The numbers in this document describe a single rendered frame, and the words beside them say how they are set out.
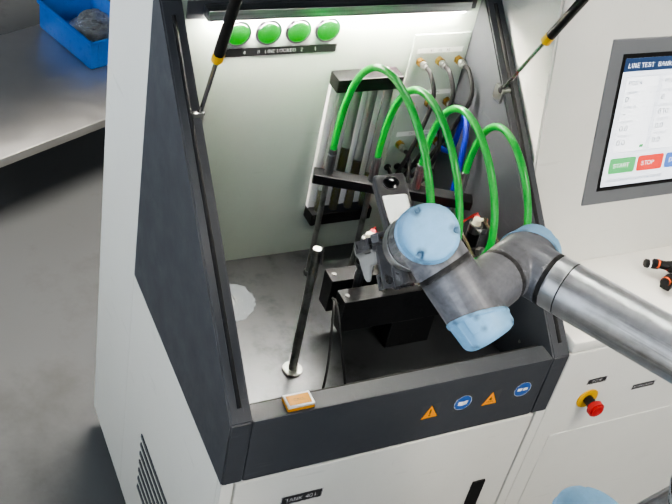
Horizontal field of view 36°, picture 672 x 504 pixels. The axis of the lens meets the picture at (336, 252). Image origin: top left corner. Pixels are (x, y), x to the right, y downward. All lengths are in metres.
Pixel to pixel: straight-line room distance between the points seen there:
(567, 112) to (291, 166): 0.56
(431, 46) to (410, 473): 0.85
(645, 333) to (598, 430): 1.05
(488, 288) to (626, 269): 1.02
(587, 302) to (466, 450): 0.85
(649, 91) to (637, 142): 0.11
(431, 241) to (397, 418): 0.73
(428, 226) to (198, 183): 0.62
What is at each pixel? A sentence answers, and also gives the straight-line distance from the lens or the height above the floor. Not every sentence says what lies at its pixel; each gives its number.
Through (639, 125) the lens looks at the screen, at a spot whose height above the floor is 1.27.
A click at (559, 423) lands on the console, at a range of 2.24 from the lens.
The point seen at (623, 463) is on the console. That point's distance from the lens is 2.54.
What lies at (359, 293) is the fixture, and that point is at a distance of 1.99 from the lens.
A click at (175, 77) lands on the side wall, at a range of 1.80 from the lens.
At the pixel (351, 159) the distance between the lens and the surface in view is 2.18.
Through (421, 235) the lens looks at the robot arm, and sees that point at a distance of 1.24.
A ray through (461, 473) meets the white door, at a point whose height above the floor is 0.64.
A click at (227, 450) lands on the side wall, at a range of 1.80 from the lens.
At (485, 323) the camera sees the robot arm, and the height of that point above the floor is 1.45.
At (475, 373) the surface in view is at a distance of 1.94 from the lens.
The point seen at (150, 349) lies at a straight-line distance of 2.19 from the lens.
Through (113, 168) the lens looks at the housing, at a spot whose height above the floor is 0.93.
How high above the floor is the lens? 2.27
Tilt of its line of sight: 38 degrees down
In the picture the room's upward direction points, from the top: 13 degrees clockwise
